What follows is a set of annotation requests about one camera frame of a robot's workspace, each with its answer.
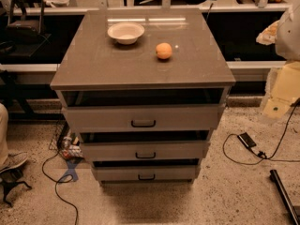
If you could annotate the grey drawer cabinet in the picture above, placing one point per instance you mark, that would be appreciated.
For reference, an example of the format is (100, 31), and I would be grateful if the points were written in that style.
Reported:
(97, 71)

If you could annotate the black stand leg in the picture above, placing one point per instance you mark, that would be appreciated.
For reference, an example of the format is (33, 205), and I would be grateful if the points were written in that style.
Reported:
(293, 210)

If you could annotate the black chair base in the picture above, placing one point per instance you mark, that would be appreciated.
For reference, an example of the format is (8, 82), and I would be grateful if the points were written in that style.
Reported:
(9, 180)

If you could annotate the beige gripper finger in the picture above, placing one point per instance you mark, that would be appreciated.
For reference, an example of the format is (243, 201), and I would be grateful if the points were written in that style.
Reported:
(282, 90)

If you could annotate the black power adapter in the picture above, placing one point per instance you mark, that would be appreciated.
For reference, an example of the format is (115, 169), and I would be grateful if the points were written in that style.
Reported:
(246, 140)

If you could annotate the white bowl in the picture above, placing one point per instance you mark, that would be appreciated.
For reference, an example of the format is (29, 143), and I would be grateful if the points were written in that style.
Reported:
(126, 33)

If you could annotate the black chair background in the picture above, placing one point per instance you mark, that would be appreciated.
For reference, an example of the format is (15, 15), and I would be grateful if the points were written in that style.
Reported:
(24, 35)

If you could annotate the grey top drawer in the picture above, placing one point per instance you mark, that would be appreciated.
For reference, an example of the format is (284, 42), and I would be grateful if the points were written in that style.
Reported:
(143, 118)

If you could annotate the orange fruit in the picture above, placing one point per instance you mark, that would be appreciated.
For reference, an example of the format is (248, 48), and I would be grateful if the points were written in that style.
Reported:
(164, 51)

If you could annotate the wire basket with items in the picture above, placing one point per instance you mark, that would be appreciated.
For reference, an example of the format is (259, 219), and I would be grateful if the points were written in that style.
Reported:
(64, 142)

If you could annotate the grey sneaker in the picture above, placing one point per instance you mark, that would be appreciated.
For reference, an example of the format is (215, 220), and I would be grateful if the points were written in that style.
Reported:
(13, 161)

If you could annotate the person leg beige trousers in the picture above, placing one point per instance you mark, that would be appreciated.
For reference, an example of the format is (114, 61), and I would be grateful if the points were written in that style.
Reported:
(3, 136)

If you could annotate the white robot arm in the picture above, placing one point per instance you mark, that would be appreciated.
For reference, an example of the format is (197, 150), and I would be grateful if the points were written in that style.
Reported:
(284, 34)

